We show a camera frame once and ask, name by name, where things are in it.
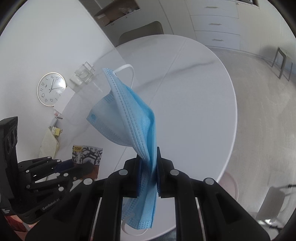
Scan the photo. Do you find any blue surgical face mask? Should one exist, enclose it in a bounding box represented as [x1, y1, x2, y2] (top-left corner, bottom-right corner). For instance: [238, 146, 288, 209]
[87, 64, 157, 230]

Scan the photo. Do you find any white slotted trash bin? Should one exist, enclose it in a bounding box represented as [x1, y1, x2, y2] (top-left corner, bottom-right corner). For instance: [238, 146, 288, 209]
[218, 172, 239, 201]

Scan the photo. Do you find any black white patterned box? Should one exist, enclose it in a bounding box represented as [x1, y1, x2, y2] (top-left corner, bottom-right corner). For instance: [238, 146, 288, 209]
[72, 145, 103, 166]

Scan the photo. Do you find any grey dining chair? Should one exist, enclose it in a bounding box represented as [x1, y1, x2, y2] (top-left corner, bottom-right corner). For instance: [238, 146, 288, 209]
[118, 21, 164, 45]

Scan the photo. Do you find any grey stool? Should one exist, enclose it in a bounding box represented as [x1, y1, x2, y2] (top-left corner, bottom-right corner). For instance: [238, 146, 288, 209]
[271, 47, 293, 81]

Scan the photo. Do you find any white drawer cabinet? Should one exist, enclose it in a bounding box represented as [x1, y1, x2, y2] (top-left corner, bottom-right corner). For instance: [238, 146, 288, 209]
[159, 0, 260, 50]

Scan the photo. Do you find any round wall clock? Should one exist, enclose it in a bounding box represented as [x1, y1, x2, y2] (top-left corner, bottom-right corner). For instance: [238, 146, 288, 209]
[37, 72, 67, 107]

